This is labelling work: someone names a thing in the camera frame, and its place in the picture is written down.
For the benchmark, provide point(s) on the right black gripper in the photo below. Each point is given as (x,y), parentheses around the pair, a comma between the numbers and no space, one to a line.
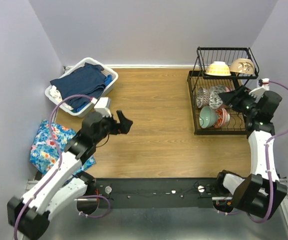
(242,92)

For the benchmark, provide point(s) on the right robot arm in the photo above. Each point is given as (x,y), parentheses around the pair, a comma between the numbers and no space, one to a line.
(259,194)

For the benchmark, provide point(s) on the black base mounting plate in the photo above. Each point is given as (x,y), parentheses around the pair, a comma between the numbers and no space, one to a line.
(148,193)

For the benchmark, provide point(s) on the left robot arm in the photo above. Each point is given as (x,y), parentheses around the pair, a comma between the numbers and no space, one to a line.
(31,214)

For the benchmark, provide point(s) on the grey paisley pattern bowl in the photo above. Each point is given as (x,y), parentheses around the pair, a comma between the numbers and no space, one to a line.
(215,101)

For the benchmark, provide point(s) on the black two-tier dish rack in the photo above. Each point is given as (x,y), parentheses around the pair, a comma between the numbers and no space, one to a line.
(197,78)

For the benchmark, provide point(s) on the yellow patterned bowl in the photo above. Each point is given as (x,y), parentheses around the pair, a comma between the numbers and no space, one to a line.
(218,68)

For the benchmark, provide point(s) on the blue floral fabric bag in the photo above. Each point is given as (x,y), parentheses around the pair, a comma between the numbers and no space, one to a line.
(43,153)

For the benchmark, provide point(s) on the dark blue folded garment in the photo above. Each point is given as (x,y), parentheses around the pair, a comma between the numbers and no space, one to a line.
(86,80)

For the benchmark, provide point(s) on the white crumpled cloth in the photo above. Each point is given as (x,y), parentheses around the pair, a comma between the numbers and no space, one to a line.
(55,94)

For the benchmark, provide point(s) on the celadon green bowl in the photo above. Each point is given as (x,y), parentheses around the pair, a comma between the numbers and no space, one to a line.
(207,117)

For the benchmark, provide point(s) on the white plastic laundry basket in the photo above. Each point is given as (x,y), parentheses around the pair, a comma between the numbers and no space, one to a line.
(107,70)

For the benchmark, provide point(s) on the brown lattice pattern bowl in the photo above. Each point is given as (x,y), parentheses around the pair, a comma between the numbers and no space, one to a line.
(202,97)

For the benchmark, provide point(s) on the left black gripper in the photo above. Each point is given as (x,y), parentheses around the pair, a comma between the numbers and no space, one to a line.
(123,128)

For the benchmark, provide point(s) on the aluminium frame rail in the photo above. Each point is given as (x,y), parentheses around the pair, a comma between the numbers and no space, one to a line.
(84,212)

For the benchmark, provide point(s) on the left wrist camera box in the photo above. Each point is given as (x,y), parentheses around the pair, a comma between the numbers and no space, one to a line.
(102,106)

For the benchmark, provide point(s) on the beige bowl brown leaf pattern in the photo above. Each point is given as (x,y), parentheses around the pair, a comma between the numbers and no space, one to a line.
(242,66)

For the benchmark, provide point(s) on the orange floral pattern bowl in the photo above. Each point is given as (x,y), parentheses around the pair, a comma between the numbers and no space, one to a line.
(223,118)

